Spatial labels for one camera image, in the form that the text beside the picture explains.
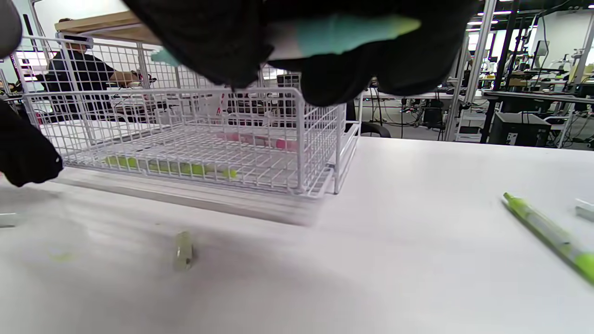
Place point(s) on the person's left hand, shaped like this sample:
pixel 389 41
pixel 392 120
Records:
pixel 23 157

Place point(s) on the person's right hand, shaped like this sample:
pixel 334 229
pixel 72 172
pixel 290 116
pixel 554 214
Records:
pixel 209 28

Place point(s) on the pink double-ended highlighter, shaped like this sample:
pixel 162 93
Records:
pixel 260 140

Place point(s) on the teal double-ended highlighter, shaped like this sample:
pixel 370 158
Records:
pixel 334 35

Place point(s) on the yellow-green double-ended highlighter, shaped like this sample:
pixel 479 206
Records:
pixel 162 166
pixel 547 234

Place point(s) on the yellow-green highlighter cap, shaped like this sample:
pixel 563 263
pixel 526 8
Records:
pixel 184 250

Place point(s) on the black tracking controller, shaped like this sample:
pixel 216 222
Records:
pixel 8 28

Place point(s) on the black computer tower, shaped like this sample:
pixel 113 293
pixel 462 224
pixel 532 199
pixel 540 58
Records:
pixel 519 130

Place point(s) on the grey standing desk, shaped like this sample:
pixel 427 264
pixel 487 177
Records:
pixel 533 96

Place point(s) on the aluminium profile post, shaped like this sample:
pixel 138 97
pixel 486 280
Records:
pixel 473 69

